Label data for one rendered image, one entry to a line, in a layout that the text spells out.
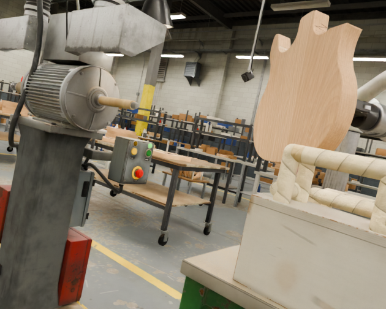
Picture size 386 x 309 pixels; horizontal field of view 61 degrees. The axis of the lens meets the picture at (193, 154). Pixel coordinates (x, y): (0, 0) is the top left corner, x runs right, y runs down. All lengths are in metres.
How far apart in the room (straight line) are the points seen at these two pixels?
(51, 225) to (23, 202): 0.15
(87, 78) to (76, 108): 0.12
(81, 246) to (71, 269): 0.11
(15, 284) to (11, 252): 0.13
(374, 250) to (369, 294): 0.07
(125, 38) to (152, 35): 0.11
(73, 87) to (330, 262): 1.02
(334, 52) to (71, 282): 1.43
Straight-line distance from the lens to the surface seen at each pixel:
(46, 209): 1.52
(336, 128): 0.75
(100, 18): 1.16
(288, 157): 0.63
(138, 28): 1.09
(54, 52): 1.52
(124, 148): 1.47
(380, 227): 0.58
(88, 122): 1.34
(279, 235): 0.62
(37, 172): 1.45
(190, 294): 0.75
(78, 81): 1.30
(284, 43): 1.07
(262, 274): 0.65
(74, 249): 1.64
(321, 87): 0.81
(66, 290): 1.72
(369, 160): 0.59
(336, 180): 1.64
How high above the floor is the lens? 1.19
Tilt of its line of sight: 3 degrees down
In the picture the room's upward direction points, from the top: 12 degrees clockwise
